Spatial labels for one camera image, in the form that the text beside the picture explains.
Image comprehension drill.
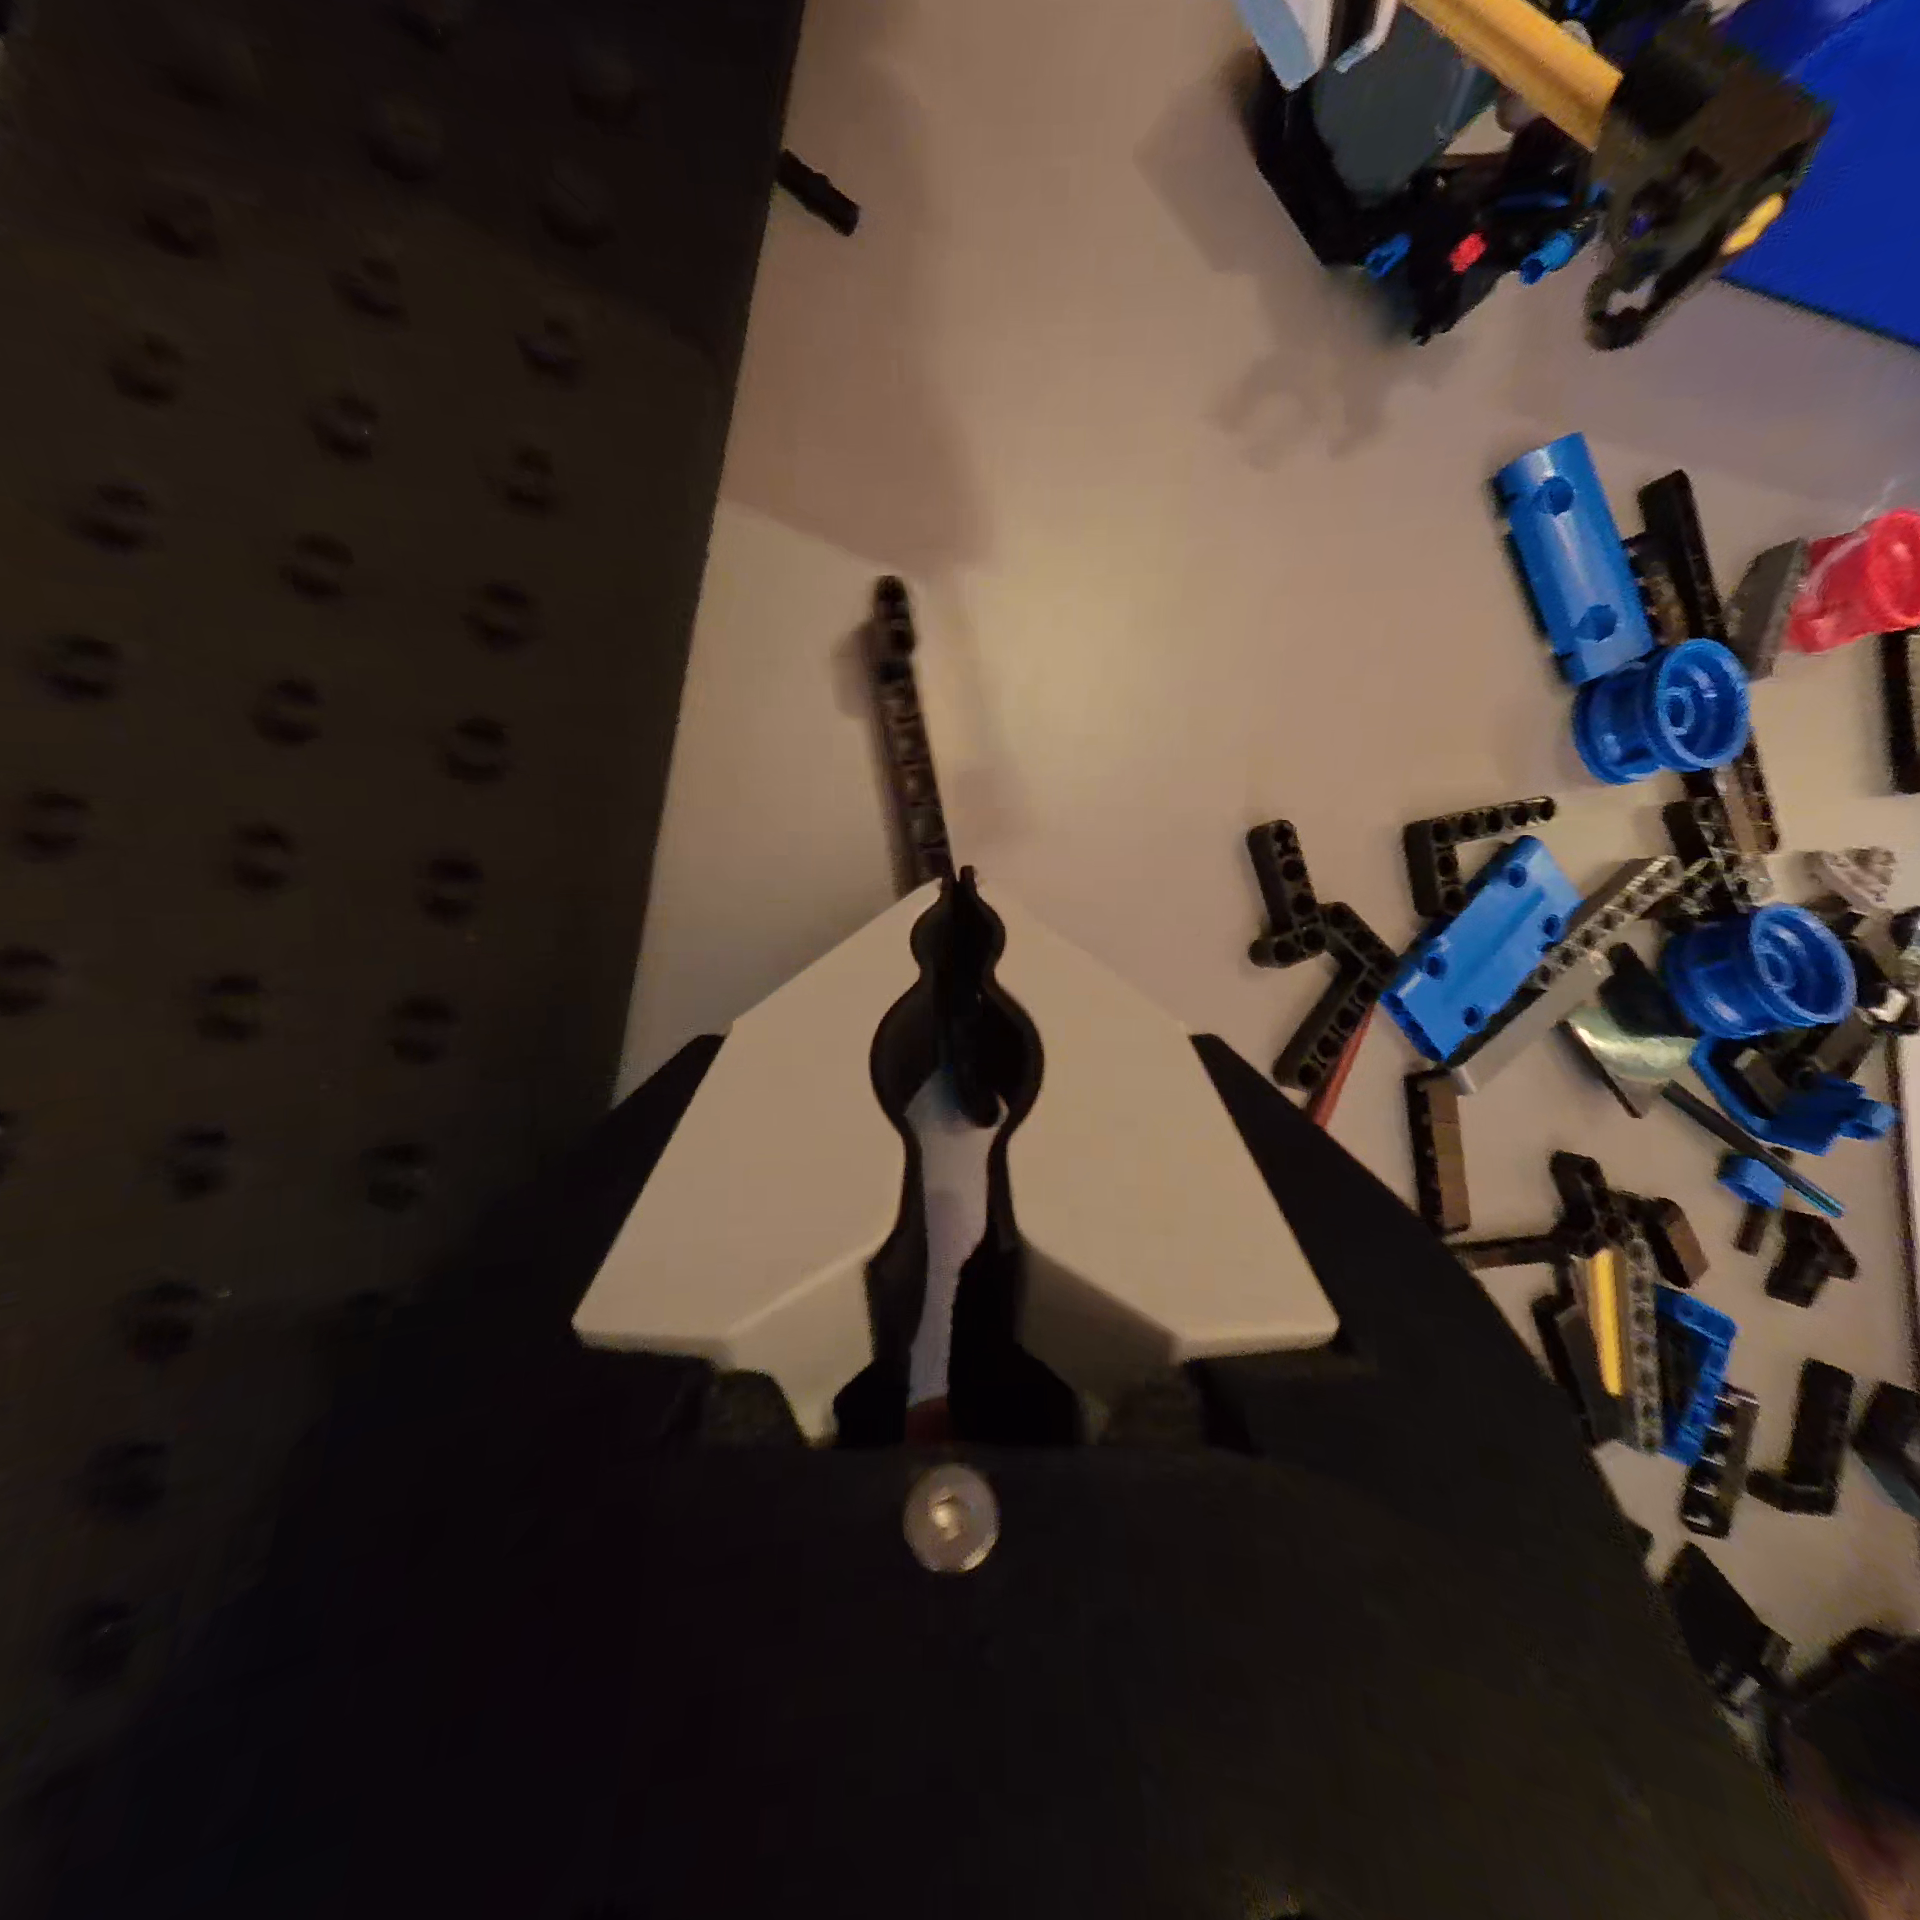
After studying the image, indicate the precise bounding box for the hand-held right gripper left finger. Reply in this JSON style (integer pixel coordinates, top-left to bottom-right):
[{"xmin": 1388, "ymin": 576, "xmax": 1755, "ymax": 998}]
[{"xmin": 572, "ymin": 877, "xmax": 963, "ymax": 1450}]

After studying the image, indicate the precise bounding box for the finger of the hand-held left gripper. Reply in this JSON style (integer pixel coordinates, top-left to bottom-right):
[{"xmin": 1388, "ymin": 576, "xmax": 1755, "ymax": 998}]
[{"xmin": 1237, "ymin": 0, "xmax": 1405, "ymax": 90}]

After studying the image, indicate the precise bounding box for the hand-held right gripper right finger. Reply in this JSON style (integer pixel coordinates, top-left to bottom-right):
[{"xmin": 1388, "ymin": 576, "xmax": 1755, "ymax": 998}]
[{"xmin": 956, "ymin": 870, "xmax": 1343, "ymax": 1450}]

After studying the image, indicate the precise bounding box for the long black holed beam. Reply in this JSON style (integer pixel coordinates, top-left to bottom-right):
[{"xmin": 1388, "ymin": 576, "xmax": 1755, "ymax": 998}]
[{"xmin": 872, "ymin": 576, "xmax": 1000, "ymax": 1129}]

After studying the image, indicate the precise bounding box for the grey desk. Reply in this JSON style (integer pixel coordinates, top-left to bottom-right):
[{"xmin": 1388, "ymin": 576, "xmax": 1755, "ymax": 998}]
[{"xmin": 614, "ymin": 0, "xmax": 1920, "ymax": 1772}]

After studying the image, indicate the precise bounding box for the grey motor block assembly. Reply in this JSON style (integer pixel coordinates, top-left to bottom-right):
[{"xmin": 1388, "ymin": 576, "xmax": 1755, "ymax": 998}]
[{"xmin": 1253, "ymin": 0, "xmax": 1622, "ymax": 345}]

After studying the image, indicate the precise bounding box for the brown toy axle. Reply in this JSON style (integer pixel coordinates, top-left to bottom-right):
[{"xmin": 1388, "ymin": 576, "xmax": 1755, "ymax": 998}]
[{"xmin": 1309, "ymin": 1009, "xmax": 1379, "ymax": 1129}]

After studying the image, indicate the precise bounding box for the stack of black toy beams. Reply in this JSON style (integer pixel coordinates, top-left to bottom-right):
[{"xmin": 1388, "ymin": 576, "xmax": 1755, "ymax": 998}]
[{"xmin": 1244, "ymin": 473, "xmax": 1920, "ymax": 1698}]

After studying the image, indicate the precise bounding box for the blue square toy panel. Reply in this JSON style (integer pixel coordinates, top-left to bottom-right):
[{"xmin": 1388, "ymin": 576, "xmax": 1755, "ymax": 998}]
[{"xmin": 1376, "ymin": 836, "xmax": 1584, "ymax": 1056}]

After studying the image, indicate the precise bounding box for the long black toy pin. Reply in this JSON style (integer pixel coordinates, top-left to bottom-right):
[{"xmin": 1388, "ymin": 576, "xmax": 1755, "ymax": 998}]
[{"xmin": 775, "ymin": 151, "xmax": 862, "ymax": 238}]

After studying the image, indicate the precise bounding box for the blue bin with square tag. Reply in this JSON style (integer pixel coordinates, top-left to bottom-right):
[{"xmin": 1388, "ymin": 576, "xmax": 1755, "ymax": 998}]
[{"xmin": 1717, "ymin": 0, "xmax": 1920, "ymax": 350}]

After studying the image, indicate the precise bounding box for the blue long tube connector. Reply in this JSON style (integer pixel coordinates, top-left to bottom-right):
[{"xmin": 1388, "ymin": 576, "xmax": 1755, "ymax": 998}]
[{"xmin": 1493, "ymin": 434, "xmax": 1656, "ymax": 688}]

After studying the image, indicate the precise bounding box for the black and blue chassis assembly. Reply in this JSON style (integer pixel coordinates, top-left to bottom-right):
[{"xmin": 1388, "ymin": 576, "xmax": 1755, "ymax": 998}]
[{"xmin": 1560, "ymin": 854, "xmax": 1920, "ymax": 1219}]

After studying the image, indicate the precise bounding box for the blue toy wheel hub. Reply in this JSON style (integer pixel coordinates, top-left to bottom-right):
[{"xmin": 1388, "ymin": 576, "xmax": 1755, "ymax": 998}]
[
  {"xmin": 1663, "ymin": 905, "xmax": 1860, "ymax": 1041},
  {"xmin": 1573, "ymin": 641, "xmax": 1752, "ymax": 786}
]

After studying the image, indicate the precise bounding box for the black dimpled mat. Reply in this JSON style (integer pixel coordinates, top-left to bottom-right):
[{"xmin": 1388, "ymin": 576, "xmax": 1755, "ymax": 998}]
[{"xmin": 0, "ymin": 0, "xmax": 811, "ymax": 1802}]

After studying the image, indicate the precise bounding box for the red toy wheel hub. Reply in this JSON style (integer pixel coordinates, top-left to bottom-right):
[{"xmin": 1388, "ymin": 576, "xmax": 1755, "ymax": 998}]
[{"xmin": 1785, "ymin": 510, "xmax": 1920, "ymax": 659}]

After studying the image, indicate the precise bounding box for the blue open frame beam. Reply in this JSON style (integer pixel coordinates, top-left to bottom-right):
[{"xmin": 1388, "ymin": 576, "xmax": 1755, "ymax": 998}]
[{"xmin": 1656, "ymin": 1287, "xmax": 1741, "ymax": 1464}]

